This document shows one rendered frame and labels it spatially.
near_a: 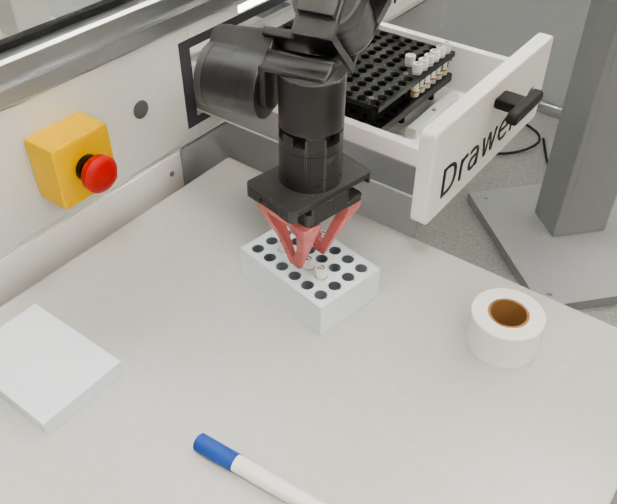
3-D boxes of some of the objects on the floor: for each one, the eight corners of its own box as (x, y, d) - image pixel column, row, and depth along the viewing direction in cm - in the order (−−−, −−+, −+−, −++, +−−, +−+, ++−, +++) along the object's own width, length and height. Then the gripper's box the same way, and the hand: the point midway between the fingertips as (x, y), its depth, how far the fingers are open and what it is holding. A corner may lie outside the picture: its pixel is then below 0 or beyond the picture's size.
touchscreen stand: (698, 291, 183) (921, -148, 116) (539, 315, 176) (679, -136, 110) (601, 183, 220) (728, -196, 154) (467, 200, 213) (539, -189, 147)
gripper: (294, 159, 55) (293, 299, 65) (380, 117, 61) (367, 252, 71) (240, 127, 59) (247, 264, 69) (325, 90, 65) (320, 222, 75)
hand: (308, 251), depth 69 cm, fingers open, 3 cm apart
